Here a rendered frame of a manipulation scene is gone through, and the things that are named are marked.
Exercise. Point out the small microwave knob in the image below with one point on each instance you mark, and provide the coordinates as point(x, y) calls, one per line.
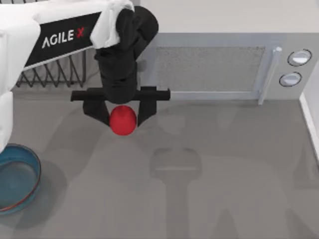
point(290, 79)

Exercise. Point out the blue bowl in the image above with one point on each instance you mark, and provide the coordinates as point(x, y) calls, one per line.
point(17, 179)

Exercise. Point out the pale microwave oven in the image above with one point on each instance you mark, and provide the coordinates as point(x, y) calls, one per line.
point(281, 37)

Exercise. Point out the large microwave knob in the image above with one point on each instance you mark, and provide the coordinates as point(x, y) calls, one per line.
point(299, 57)

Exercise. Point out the microwave oven door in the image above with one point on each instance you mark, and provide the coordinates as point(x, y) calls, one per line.
point(209, 67)

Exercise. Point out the red ball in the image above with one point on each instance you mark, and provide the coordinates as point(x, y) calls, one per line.
point(122, 122)

